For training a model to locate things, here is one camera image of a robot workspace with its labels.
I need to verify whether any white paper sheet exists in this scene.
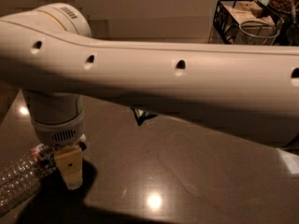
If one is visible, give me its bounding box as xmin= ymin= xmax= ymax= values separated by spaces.
xmin=278 ymin=149 xmax=299 ymax=175

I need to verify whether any black wire basket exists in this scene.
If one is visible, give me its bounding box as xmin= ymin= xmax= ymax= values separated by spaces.
xmin=208 ymin=0 xmax=283 ymax=45

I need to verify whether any green snack bag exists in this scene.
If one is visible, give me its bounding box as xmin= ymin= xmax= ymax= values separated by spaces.
xmin=132 ymin=108 xmax=157 ymax=126

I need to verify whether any clear plastic water bottle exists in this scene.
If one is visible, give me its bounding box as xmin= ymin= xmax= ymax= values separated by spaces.
xmin=0 ymin=134 xmax=88 ymax=217

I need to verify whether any clear glass jar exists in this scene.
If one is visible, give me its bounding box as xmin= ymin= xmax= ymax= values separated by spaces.
xmin=235 ymin=21 xmax=279 ymax=46

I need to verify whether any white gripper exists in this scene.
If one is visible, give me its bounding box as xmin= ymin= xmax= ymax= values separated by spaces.
xmin=27 ymin=91 xmax=84 ymax=190

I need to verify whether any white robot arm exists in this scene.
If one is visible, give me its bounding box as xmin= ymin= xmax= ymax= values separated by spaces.
xmin=0 ymin=4 xmax=299 ymax=188

